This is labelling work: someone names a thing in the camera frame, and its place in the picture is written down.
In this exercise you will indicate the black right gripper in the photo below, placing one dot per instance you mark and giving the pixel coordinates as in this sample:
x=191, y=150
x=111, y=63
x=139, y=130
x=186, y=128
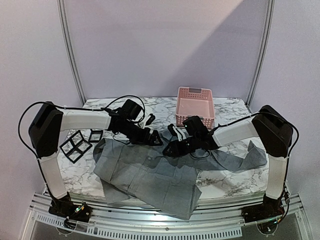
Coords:
x=178, y=145

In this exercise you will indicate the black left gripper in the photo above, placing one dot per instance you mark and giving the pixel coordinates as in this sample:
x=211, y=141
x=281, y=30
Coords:
x=144, y=140

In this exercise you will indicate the grey button-up shirt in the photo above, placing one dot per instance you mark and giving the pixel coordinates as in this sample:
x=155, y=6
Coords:
x=143, y=172

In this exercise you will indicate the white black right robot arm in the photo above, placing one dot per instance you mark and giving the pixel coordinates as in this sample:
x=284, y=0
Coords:
x=276, y=135

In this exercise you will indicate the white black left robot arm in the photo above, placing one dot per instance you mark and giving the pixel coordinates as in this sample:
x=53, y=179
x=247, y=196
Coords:
x=56, y=128

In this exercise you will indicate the pink perforated plastic basket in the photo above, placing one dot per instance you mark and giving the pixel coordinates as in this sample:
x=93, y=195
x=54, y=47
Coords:
x=195, y=102

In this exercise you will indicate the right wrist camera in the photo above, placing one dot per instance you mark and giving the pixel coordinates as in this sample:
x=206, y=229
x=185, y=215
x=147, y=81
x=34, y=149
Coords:
x=176, y=132

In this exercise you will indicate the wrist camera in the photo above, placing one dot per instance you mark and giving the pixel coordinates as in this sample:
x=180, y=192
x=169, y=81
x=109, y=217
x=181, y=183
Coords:
x=147, y=121
x=176, y=132

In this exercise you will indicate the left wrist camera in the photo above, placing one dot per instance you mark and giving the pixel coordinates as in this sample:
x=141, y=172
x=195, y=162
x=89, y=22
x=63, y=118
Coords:
x=147, y=121

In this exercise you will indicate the black frame display box pair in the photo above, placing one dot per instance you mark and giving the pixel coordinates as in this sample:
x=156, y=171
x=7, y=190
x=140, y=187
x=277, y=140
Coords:
x=75, y=147

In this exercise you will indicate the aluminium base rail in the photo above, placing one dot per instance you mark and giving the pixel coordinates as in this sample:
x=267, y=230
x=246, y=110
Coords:
x=213, y=219

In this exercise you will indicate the left aluminium corner post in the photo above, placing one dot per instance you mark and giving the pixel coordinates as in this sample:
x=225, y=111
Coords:
x=62, y=11

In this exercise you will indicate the aluminium corner post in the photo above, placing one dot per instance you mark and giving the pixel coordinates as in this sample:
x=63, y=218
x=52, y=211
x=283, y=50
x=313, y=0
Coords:
x=62, y=11
x=262, y=52

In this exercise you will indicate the right aluminium corner post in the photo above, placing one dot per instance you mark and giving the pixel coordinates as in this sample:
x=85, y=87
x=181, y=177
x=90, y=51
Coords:
x=262, y=52

